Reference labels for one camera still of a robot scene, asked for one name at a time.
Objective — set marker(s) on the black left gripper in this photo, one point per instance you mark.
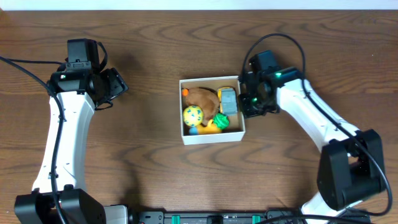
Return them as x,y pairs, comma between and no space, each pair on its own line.
115,86

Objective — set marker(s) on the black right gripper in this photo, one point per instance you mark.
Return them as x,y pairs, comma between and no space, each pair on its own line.
249,104

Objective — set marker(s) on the white cardboard box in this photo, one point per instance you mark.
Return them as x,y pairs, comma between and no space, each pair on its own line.
236,129

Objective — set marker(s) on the orange rubber duck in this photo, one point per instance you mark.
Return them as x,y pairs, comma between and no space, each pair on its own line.
211,128

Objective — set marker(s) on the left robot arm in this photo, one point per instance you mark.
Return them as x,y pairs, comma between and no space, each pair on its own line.
79,94

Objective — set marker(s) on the grey yellow toy car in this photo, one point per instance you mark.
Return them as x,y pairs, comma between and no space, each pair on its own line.
228,101

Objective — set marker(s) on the brown plush teddy bear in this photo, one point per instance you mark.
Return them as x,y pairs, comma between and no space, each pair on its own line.
207,100

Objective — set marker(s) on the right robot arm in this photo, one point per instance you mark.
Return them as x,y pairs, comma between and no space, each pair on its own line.
351,180

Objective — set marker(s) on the green ridged disc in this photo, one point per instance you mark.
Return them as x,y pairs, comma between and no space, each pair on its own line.
221,121

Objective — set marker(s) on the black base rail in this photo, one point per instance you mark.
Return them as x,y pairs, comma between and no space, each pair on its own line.
233,217

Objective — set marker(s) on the yellow letter ball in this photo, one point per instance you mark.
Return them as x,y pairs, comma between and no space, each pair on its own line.
192,116

